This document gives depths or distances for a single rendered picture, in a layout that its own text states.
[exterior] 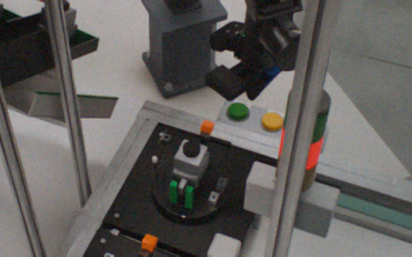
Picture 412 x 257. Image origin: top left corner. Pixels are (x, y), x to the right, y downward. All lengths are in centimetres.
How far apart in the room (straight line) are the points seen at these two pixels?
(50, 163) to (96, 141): 11
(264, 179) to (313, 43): 30
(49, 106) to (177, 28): 39
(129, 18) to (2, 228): 65
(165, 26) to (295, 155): 65
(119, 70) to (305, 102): 91
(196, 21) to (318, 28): 76
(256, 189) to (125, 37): 83
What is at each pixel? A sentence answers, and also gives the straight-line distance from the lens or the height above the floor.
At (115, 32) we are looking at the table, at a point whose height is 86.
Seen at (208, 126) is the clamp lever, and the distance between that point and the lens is 127.
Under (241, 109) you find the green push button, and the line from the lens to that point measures 144.
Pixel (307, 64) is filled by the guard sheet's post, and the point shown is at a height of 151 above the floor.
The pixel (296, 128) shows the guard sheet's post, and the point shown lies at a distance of 85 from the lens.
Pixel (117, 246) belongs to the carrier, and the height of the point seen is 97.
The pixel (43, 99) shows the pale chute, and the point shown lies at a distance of 117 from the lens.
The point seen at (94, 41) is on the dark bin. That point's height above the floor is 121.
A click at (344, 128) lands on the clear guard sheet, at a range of 84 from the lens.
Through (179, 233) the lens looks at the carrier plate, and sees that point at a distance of 126.
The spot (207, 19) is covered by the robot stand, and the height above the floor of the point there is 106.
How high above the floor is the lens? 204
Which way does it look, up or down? 48 degrees down
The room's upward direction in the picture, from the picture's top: 3 degrees counter-clockwise
